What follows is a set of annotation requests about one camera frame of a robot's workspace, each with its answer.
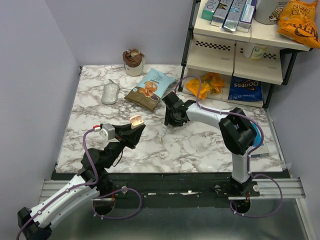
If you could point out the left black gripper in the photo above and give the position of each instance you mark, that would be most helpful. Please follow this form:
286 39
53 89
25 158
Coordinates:
128 137

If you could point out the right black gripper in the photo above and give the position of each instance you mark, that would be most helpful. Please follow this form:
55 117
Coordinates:
168 119

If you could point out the beige earbud charging case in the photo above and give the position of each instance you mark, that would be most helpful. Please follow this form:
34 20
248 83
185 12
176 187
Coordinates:
136 121

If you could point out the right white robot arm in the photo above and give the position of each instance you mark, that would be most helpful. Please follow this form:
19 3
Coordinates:
237 132

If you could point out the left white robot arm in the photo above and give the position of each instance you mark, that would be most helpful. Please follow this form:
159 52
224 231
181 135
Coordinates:
91 182

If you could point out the blue brown chips bag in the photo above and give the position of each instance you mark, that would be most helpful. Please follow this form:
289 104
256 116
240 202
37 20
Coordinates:
149 91

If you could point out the silver glitter pouch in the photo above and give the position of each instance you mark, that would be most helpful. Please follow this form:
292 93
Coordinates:
110 93

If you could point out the orange snack bag lower shelf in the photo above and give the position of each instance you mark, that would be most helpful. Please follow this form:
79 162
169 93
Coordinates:
211 84

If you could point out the brown lidded white cup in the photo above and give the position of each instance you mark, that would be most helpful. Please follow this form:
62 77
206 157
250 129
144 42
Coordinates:
134 62

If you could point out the blue Doritos bag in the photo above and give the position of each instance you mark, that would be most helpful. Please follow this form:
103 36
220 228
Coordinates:
244 89

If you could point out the silver blue toothpaste box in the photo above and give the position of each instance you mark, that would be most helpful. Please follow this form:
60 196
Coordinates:
234 15

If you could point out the teal toothpaste box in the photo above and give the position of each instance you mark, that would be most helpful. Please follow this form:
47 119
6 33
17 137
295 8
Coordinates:
209 9

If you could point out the grey toothpaste box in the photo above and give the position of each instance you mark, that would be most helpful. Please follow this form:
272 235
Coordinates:
221 13

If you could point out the purple white toothpaste box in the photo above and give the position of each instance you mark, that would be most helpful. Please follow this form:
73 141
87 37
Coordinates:
247 15

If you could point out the white popcorn tub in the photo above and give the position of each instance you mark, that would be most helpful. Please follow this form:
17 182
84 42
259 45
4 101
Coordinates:
267 12

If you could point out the orange honey dijon chips bag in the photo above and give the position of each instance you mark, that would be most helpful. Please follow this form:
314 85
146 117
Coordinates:
297 22

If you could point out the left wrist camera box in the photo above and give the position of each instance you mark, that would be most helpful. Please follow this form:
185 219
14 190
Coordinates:
107 131

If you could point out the black frame cream shelf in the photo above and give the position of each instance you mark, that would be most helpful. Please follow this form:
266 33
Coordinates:
211 49

